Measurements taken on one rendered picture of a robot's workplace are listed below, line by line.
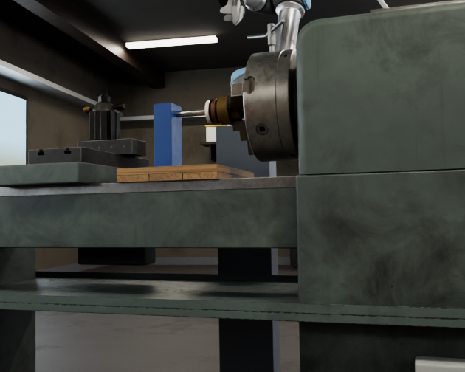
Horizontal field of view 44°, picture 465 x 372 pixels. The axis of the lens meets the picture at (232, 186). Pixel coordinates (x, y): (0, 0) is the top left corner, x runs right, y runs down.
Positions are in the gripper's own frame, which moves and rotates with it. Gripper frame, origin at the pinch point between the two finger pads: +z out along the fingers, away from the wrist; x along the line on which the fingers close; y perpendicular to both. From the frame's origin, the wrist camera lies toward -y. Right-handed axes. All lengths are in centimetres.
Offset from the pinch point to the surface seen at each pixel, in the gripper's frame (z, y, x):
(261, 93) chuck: 34.9, -13.6, 9.9
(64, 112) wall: -282, 415, -444
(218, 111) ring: 31.9, 2.8, -1.4
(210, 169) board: 54, 0, 4
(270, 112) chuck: 39.5, -15.7, 7.4
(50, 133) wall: -235, 411, -422
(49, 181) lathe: 58, 47, 8
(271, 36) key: 11.6, -13.0, 4.6
